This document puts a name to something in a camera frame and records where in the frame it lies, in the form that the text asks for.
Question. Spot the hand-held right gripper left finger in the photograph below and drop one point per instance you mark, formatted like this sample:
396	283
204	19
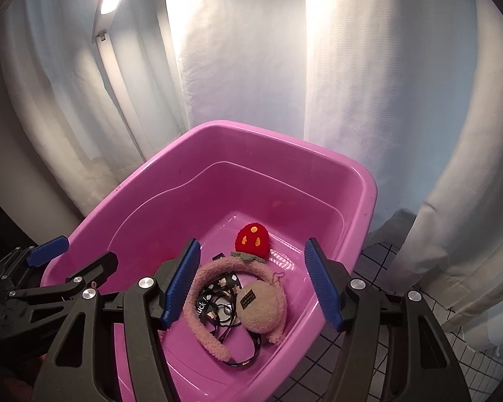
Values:
182	280

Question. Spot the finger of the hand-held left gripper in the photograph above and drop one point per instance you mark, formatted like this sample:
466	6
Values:
48	251
79	278

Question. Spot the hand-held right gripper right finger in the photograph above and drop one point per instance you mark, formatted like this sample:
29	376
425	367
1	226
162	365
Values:
322	284

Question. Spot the pink strawberry plush headband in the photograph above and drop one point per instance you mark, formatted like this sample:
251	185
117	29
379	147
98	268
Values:
218	268

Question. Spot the beige fluffy plush pouch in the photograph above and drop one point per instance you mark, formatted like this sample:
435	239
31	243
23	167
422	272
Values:
258	305

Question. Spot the pink plastic tub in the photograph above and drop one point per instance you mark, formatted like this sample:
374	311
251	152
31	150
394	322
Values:
276	184

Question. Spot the white black checked tablecloth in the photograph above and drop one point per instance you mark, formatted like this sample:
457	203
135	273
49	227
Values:
377	268

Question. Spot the white curtain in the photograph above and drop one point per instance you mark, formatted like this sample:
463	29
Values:
251	71

